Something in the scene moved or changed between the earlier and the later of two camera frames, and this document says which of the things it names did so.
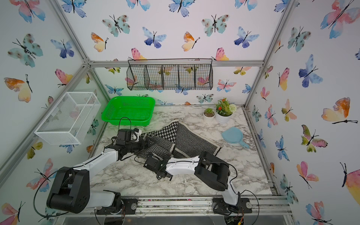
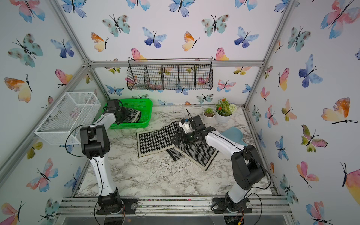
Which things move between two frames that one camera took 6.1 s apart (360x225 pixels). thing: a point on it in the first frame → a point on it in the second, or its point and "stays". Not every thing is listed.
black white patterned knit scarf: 177,140 stays
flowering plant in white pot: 224,110 stays
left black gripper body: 137,146 → 124,113
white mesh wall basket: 68,121 stays
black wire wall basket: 169,74 stays
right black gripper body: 163,159 → 188,138
